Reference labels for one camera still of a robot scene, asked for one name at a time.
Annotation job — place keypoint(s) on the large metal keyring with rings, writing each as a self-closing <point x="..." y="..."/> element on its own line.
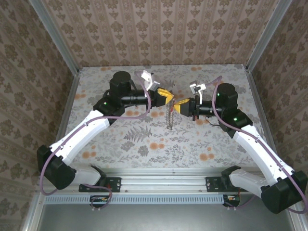
<point x="170" y="120"/>

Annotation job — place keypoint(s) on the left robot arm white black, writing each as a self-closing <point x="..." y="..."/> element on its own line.
<point x="79" y="134"/>

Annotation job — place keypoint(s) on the floral tablecloth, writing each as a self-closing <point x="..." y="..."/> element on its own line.
<point x="168" y="154"/>

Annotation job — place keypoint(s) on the grey metal panel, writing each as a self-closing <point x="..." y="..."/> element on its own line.
<point x="163" y="219"/>

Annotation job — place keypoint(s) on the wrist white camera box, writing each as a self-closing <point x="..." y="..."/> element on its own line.
<point x="150" y="80"/>
<point x="197" y="87"/>

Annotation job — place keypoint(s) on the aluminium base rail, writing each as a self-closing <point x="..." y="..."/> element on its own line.
<point x="163" y="180"/>

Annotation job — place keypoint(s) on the aluminium corner post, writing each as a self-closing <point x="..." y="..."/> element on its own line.
<point x="267" y="33"/>
<point x="55" y="38"/>

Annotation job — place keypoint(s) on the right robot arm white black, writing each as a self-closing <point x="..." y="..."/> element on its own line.
<point x="257" y="146"/>

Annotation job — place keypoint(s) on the aluminium side rail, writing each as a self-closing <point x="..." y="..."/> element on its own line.
<point x="259" y="103"/>
<point x="69" y="103"/>

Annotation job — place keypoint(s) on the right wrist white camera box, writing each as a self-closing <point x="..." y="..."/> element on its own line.
<point x="197" y="87"/>

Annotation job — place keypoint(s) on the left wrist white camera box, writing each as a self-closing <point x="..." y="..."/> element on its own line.
<point x="150" y="80"/>

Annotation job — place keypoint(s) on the small black controller board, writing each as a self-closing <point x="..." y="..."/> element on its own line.
<point x="232" y="199"/>
<point x="101" y="199"/>

